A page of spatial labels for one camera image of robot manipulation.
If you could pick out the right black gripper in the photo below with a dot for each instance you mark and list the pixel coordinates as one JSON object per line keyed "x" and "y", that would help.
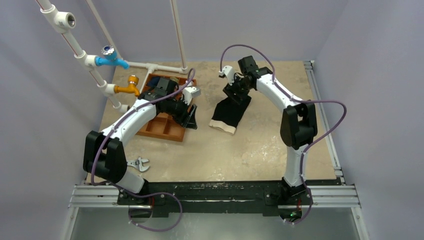
{"x": 237, "y": 96}

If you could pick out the red handled adjustable wrench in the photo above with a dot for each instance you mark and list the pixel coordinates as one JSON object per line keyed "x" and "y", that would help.
{"x": 139, "y": 164}

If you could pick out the rolled olive green underwear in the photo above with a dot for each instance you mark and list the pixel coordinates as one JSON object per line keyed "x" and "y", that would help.
{"x": 174, "y": 79}

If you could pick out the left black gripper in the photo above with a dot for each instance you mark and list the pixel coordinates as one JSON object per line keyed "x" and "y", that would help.
{"x": 185, "y": 121}

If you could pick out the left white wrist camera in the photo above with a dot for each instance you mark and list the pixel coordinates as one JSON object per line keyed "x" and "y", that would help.
{"x": 189, "y": 93}

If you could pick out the orange plastic faucet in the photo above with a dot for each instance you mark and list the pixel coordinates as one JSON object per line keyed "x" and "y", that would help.
{"x": 131, "y": 88}

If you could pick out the blue plastic faucet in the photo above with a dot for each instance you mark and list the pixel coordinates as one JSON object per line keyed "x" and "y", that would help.
{"x": 110, "y": 58}

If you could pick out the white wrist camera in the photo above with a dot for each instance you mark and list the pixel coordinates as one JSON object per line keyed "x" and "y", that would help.
{"x": 189, "y": 93}
{"x": 228, "y": 72}

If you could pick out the orange compartment tray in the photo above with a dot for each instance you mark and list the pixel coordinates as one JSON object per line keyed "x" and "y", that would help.
{"x": 162, "y": 126}

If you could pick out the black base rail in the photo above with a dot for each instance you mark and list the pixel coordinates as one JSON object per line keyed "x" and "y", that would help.
{"x": 270, "y": 198}

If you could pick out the rolled navy blue underwear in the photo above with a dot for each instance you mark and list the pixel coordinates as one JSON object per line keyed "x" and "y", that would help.
{"x": 153, "y": 82}

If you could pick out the aluminium frame rails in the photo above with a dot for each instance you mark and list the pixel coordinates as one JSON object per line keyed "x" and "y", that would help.
{"x": 105, "y": 195}

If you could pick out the black underwear white waistband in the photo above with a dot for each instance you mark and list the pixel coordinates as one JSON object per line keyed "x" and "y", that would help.
{"x": 228, "y": 114}

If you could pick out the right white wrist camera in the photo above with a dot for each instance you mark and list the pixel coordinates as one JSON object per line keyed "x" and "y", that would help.
{"x": 228, "y": 72}

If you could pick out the white pvc pipe frame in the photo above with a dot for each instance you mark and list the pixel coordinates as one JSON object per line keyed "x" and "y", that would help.
{"x": 63, "y": 22}

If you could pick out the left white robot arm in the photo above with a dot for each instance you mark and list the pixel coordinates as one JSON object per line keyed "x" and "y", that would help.
{"x": 104, "y": 154}

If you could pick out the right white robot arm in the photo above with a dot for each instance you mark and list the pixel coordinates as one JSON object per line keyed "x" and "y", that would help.
{"x": 298, "y": 126}

